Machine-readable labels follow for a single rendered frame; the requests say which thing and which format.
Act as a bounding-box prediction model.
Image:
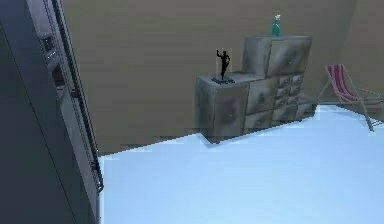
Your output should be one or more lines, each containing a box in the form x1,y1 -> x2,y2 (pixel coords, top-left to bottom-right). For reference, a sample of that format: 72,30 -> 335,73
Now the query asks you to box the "dark grey fridge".
0,0 -> 105,224

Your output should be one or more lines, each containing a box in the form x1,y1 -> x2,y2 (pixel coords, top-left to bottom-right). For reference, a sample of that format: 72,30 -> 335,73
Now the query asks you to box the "red striped deck chair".
314,63 -> 384,133

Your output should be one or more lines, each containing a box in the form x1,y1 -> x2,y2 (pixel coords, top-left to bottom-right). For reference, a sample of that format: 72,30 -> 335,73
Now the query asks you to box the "black fridge handle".
51,0 -> 105,194

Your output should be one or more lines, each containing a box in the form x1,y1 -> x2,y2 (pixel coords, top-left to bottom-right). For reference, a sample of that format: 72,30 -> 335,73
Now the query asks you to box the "black figure statue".
210,49 -> 236,85

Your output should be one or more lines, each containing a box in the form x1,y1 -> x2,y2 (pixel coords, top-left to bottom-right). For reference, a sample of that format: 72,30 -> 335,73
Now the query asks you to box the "teal spray bottle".
271,14 -> 282,37

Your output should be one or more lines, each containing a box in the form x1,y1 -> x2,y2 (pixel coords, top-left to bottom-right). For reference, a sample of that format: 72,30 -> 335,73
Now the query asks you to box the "grey stepped chest of drawers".
194,34 -> 318,145

